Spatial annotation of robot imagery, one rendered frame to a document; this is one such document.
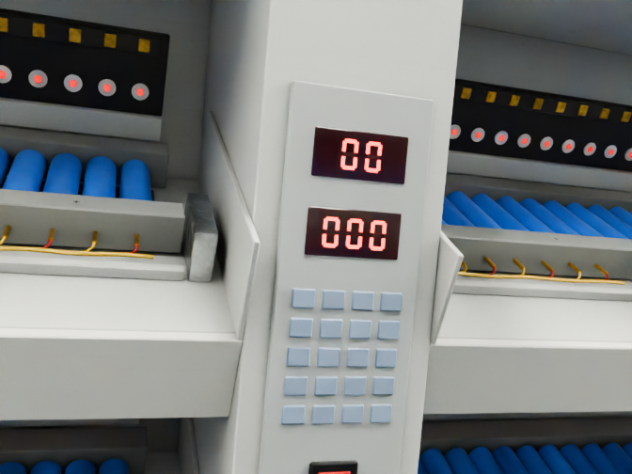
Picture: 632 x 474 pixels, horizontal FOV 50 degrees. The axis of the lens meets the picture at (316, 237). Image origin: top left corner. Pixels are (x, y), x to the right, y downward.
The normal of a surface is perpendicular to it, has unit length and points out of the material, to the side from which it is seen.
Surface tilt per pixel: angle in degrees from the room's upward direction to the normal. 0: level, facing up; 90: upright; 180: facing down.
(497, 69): 90
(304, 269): 90
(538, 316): 22
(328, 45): 90
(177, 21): 90
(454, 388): 113
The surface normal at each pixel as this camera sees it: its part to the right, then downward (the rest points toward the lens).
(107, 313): 0.19, -0.89
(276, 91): 0.29, 0.07
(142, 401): 0.24, 0.45
